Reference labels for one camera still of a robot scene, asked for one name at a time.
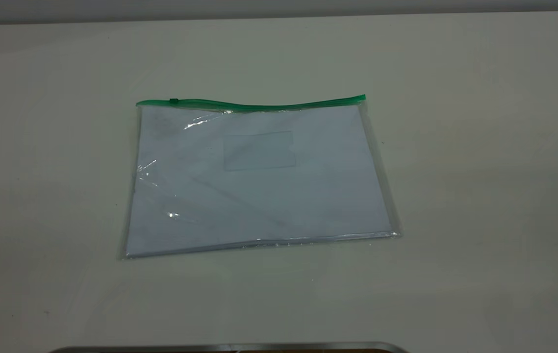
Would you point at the transparent zip bag green zipper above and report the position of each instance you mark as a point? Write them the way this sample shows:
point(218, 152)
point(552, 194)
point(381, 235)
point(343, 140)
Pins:
point(259, 105)

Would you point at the white paper stack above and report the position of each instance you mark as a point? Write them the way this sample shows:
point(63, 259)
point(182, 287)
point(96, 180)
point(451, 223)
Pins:
point(269, 201)

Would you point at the silver metal rim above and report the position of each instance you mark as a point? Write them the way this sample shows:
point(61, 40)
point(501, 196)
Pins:
point(210, 348)

